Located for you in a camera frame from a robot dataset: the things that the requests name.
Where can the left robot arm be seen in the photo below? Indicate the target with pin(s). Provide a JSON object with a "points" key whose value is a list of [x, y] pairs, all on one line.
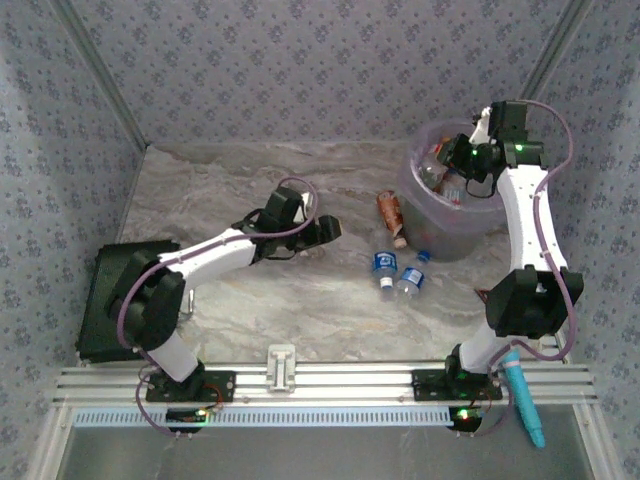
{"points": [[215, 250]]}

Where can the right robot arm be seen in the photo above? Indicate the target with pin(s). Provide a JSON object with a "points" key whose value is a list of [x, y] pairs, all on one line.
{"points": [[525, 225]]}

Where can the bin with purple liner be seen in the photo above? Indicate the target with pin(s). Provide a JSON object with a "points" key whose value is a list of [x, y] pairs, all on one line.
{"points": [[450, 235]]}

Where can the blue label bottle white cap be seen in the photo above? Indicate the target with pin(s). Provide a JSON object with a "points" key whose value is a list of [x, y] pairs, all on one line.
{"points": [[384, 262]]}

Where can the brown label bottle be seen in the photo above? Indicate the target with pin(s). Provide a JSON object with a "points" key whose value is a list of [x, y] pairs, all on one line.
{"points": [[391, 212]]}

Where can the red and black triangular piece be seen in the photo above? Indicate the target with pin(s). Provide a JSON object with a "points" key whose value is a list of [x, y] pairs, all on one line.
{"points": [[481, 295]]}

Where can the black box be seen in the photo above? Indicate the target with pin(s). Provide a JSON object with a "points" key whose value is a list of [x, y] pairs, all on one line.
{"points": [[100, 300]]}

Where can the black circuit board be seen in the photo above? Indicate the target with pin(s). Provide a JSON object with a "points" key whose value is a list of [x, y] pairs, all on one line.
{"points": [[465, 417], [185, 416]]}

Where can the teal plastic tool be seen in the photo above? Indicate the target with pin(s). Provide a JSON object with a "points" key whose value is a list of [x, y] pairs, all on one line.
{"points": [[522, 400]]}

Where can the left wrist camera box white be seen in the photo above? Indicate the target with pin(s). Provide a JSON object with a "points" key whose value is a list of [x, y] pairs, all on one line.
{"points": [[307, 205]]}

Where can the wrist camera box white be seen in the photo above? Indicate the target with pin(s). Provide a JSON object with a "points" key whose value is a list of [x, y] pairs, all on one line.
{"points": [[307, 205], [481, 127]]}

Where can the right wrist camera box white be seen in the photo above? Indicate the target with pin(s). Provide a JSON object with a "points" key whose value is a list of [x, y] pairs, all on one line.
{"points": [[481, 127]]}

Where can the aluminium frame post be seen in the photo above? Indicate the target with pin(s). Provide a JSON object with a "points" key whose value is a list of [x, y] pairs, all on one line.
{"points": [[555, 50], [100, 75]]}

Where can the white plastic bracket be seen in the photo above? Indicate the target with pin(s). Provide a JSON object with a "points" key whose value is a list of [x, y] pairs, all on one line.
{"points": [[281, 367]]}

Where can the aluminium mounting rail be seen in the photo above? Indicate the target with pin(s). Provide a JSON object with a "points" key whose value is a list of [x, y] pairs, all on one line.
{"points": [[350, 382]]}

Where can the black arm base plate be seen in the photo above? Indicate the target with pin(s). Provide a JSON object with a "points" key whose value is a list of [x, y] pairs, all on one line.
{"points": [[427, 385], [220, 387]]}

